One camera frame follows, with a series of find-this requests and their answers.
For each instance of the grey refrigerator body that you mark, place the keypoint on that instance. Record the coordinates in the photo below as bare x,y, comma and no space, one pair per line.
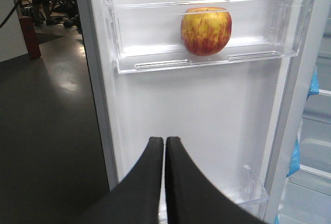
306,193

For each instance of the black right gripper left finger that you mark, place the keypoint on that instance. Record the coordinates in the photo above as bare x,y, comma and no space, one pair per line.
136,198

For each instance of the red table leg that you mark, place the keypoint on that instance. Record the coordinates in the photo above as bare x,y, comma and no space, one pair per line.
30,37

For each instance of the white fridge door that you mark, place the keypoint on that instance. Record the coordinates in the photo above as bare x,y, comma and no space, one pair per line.
226,115

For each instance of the clear upper door bin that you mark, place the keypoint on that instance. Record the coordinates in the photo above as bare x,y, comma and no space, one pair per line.
172,35

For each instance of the clear middle door bin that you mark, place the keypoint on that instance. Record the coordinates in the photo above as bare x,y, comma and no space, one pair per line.
241,186

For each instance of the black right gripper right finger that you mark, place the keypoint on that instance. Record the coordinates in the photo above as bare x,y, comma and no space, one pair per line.
191,197

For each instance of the clear door bin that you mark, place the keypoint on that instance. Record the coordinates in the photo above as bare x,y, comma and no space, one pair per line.
241,186
172,35

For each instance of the red yellow apple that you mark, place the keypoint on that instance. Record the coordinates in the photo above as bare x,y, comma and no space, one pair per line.
206,31

